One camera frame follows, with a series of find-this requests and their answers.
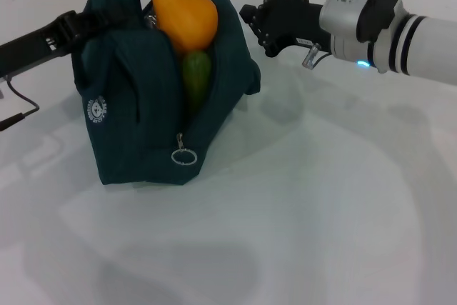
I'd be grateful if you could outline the right gripper cable with plug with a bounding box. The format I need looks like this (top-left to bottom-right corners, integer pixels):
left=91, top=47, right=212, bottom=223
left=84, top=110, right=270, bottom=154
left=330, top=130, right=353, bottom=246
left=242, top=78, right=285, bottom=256
left=302, top=43, right=333, bottom=69

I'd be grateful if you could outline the dark teal insulated lunch bag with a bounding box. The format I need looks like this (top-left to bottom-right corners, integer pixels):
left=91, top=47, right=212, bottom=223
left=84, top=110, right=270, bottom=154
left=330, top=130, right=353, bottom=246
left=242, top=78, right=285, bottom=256
left=71, top=0, right=263, bottom=187

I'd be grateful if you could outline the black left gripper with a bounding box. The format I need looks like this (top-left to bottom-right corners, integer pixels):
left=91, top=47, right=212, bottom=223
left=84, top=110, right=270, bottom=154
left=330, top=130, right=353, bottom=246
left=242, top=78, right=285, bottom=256
left=0, top=9, right=119, bottom=78

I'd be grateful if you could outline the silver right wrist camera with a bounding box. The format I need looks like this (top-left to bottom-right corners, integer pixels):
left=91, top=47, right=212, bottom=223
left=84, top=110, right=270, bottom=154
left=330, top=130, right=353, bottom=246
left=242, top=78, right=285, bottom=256
left=318, top=0, right=411, bottom=46

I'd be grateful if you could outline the green cucumber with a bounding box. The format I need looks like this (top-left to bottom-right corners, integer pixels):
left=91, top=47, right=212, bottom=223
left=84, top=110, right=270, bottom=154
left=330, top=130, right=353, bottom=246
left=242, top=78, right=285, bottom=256
left=181, top=50, right=213, bottom=110

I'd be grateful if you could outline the orange yellow pear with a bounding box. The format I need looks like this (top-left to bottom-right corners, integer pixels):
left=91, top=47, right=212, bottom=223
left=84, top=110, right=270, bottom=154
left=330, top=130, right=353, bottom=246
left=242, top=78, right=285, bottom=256
left=145, top=0, right=219, bottom=54

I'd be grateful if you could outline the left gripper cable with plug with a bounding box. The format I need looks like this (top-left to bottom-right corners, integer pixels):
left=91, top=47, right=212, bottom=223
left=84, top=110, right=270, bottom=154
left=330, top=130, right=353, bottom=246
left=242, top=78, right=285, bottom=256
left=0, top=75, right=40, bottom=132

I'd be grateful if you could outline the gripper cable with plug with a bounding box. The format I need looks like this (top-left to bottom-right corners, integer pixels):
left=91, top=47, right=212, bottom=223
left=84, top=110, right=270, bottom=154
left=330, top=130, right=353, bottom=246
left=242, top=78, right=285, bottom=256
left=0, top=75, right=40, bottom=132
left=302, top=43, right=333, bottom=69

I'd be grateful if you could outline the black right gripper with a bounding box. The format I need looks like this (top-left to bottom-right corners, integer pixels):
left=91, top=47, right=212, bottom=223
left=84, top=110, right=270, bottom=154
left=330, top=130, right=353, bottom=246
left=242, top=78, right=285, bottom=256
left=238, top=0, right=333, bottom=58

